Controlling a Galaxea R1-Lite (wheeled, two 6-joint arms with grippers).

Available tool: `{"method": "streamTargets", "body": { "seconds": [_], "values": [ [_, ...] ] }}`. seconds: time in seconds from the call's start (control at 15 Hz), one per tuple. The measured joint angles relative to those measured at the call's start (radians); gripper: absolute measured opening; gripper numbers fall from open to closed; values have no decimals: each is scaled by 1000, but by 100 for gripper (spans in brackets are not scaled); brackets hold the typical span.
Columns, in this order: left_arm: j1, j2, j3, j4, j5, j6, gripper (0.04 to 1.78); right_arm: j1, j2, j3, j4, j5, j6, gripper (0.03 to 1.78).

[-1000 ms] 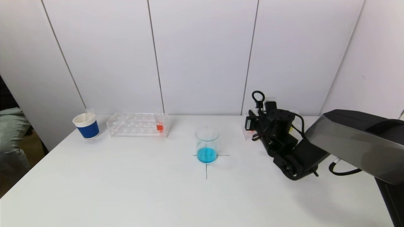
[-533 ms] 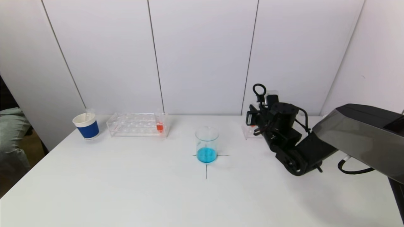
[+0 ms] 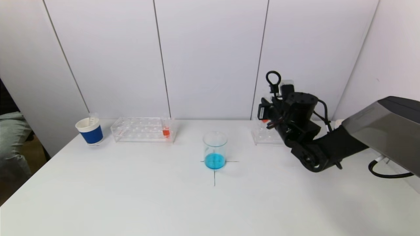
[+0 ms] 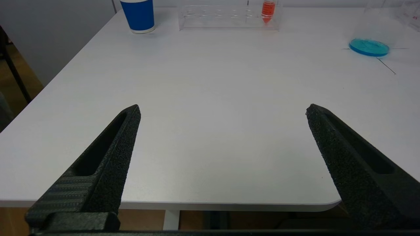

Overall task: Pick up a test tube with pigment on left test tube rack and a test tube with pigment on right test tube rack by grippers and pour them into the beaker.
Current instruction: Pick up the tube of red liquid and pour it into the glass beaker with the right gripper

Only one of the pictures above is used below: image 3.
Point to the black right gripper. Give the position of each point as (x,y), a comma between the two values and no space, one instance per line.
(261,112)

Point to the test tube with blue pigment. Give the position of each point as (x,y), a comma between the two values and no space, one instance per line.
(94,117)

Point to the grey and black right robot arm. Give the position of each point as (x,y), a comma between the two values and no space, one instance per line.
(387,131)

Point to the clear acrylic test tube rack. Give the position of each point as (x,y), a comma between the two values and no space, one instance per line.
(141,132)
(265,136)

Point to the clear glass beaker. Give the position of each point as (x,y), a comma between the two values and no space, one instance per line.
(215,160)

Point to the white paper cup blue sleeve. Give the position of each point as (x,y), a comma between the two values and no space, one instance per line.
(338,123)
(92,136)

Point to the person in grey jeans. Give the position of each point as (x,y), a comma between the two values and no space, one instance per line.
(13,147)

